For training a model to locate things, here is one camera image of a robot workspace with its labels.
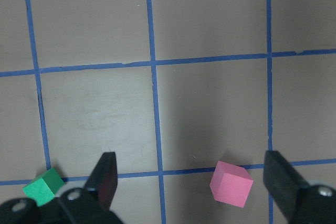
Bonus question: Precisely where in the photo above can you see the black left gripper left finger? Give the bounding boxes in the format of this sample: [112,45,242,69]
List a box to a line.
[58,152,118,223]

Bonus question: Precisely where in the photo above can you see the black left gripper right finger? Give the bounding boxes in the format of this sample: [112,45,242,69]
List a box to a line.
[263,151,335,223]

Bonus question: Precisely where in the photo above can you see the green foam cube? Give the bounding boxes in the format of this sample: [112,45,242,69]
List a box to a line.
[22,168,65,207]

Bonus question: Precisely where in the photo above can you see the pink foam cube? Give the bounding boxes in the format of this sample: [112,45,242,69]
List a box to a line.
[209,161,254,208]

